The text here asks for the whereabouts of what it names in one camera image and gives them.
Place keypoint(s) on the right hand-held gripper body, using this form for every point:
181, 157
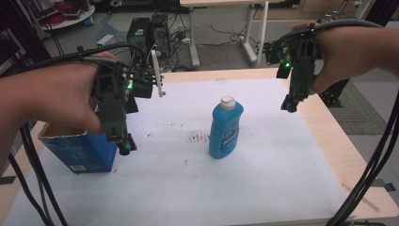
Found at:
302, 69

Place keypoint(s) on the white frame table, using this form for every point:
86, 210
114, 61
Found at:
193, 40

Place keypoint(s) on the black metal stand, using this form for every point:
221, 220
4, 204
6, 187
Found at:
334, 94

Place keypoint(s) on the blue detergent bottle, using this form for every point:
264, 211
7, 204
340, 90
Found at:
225, 128

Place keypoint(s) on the person's right hand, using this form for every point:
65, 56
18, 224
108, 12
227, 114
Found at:
335, 53

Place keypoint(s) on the white power strip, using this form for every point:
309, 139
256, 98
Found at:
185, 40

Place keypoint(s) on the small blue cup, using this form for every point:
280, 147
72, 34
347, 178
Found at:
89, 21

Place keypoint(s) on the person's left hand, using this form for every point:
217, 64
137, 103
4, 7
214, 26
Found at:
66, 91

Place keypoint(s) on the dark grey computer tower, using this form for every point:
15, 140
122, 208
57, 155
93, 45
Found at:
159, 34

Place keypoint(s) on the grey table bracket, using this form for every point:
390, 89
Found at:
385, 185
7, 180

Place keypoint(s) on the black equipment rack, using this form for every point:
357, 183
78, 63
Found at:
15, 40

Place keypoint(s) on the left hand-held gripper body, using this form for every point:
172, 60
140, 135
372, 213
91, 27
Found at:
109, 94

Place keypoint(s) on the black computer tower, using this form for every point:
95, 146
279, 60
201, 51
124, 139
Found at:
138, 33

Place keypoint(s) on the small white box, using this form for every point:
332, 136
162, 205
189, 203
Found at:
105, 40

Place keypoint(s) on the round white table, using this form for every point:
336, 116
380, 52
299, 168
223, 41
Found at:
73, 20

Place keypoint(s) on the white foam mat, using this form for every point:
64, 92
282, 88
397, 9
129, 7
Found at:
219, 182

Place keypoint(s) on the blue cardboard box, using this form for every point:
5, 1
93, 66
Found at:
78, 150

